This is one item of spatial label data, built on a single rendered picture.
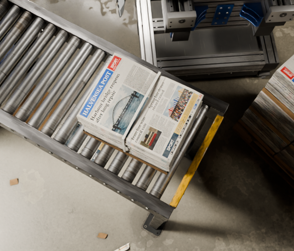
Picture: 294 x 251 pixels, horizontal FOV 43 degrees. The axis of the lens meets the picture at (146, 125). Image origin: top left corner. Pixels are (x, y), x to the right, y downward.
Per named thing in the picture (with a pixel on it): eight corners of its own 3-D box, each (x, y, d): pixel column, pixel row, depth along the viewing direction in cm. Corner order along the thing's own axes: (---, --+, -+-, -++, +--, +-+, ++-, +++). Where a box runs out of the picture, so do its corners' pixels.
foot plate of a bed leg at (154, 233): (170, 218, 223) (170, 218, 222) (158, 240, 219) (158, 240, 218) (150, 207, 225) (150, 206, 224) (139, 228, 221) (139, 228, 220)
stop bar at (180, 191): (224, 118, 159) (225, 116, 157) (175, 209, 146) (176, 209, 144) (217, 114, 159) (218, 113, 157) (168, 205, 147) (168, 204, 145)
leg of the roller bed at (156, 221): (161, 221, 222) (171, 209, 158) (156, 230, 221) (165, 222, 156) (152, 216, 223) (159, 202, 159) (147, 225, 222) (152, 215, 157)
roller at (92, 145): (145, 74, 170) (145, 69, 165) (89, 164, 156) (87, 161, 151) (135, 69, 170) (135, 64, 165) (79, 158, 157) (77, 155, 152)
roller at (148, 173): (196, 101, 166) (198, 97, 161) (144, 195, 153) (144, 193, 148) (186, 96, 167) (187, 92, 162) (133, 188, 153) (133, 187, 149)
